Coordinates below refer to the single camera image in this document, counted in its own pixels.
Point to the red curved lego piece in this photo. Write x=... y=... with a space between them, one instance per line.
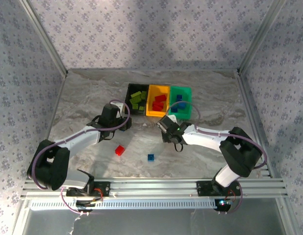
x=157 y=109

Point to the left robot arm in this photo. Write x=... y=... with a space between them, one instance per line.
x=75 y=139

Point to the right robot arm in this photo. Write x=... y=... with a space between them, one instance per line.
x=205 y=138

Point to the black plastic bin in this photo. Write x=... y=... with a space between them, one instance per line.
x=129 y=107

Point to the lime green lego brick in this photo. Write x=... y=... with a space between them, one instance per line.
x=143 y=94
x=134 y=100
x=135 y=94
x=135 y=106
x=142 y=108

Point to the yellow plastic bin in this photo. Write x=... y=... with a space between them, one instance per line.
x=151 y=113

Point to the red lego brick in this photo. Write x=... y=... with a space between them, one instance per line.
x=160 y=98
x=158 y=104
x=119 y=149

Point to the green plastic bin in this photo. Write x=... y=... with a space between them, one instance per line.
x=187 y=98

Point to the circuit board with lights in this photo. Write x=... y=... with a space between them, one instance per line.
x=222 y=203

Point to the aluminium mounting rail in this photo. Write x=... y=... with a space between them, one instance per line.
x=154 y=188

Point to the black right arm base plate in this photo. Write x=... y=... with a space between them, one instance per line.
x=203 y=187

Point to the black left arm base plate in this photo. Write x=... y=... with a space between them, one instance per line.
x=106 y=188

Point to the aluminium frame side rail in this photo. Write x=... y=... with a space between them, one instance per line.
x=254 y=122

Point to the aluminium frame post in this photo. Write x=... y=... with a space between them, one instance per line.
x=47 y=41
x=259 y=36

